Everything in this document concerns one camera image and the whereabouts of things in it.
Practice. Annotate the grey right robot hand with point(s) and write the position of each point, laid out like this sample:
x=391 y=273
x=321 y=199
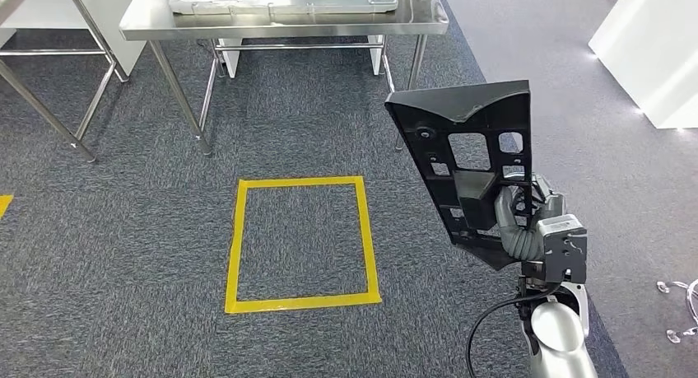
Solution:
x=504 y=206

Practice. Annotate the black plastic frame part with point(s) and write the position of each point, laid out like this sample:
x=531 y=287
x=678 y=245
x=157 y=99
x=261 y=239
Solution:
x=469 y=105

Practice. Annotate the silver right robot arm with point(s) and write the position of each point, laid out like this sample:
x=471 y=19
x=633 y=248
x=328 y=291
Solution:
x=556 y=332

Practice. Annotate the stainless steel workbench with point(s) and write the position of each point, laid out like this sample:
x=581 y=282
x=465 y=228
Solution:
x=272 y=29

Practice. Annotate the yellow floor tape square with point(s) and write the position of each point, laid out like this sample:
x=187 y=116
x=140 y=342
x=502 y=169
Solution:
x=300 y=302
x=4 y=203

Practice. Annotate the stainless steel table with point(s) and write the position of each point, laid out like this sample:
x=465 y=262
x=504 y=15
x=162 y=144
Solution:
x=54 y=52

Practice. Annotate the white cabinet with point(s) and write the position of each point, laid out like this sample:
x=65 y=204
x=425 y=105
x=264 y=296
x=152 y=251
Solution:
x=43 y=21

